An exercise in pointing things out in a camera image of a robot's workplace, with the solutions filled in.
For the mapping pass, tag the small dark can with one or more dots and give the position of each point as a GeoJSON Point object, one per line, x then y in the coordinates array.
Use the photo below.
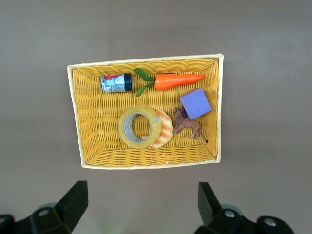
{"type": "Point", "coordinates": [114, 83]}

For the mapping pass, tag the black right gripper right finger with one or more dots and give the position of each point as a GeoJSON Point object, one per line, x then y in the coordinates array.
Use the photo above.
{"type": "Point", "coordinates": [212, 214]}

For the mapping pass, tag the orange toy carrot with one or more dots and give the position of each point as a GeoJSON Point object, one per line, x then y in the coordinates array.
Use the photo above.
{"type": "Point", "coordinates": [175, 81]}

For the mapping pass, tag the toy croissant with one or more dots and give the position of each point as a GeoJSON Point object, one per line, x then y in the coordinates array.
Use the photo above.
{"type": "Point", "coordinates": [165, 129]}

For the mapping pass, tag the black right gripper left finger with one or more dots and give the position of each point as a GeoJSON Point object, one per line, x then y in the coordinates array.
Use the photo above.
{"type": "Point", "coordinates": [68, 209]}

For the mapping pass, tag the clear packing tape roll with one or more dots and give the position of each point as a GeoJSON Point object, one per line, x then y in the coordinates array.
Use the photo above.
{"type": "Point", "coordinates": [128, 142]}

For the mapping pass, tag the yellow wicker basket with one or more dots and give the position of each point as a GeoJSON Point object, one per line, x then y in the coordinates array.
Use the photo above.
{"type": "Point", "coordinates": [102, 117]}

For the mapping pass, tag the brown toy lion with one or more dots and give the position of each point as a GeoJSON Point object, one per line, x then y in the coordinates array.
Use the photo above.
{"type": "Point", "coordinates": [187, 123]}

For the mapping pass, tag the purple foam cube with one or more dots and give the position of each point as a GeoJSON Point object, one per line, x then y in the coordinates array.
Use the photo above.
{"type": "Point", "coordinates": [195, 103]}

